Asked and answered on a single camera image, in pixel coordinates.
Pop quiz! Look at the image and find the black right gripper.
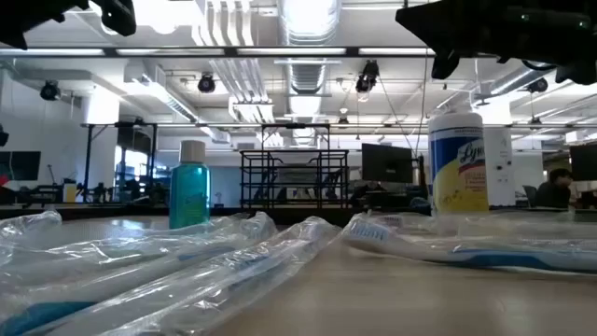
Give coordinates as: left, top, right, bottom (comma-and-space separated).
395, 0, 533, 80

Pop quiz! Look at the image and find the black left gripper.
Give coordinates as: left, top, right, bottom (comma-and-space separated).
0, 0, 137, 50

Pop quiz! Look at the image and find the teal mouthwash bottle white cap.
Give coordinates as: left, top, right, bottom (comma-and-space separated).
168, 139, 212, 230

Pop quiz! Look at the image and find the blue toothbrush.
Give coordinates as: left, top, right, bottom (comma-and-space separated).
27, 217, 341, 336
0, 212, 279, 336
340, 217, 597, 276

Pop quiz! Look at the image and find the black computer monitor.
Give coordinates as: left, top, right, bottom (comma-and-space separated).
361, 143, 415, 184
569, 144, 597, 182

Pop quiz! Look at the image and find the disinfecting wipes canister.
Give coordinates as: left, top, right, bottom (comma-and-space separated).
427, 110, 490, 216

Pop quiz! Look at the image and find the person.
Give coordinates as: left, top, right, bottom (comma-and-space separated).
534, 167, 575, 210

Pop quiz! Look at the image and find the black background rig frame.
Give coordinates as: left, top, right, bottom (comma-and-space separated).
81, 120, 159, 204

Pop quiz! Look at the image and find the black wall screen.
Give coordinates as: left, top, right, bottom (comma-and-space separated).
0, 150, 42, 182

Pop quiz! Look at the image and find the black wire basket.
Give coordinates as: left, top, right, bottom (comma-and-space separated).
240, 148, 350, 210

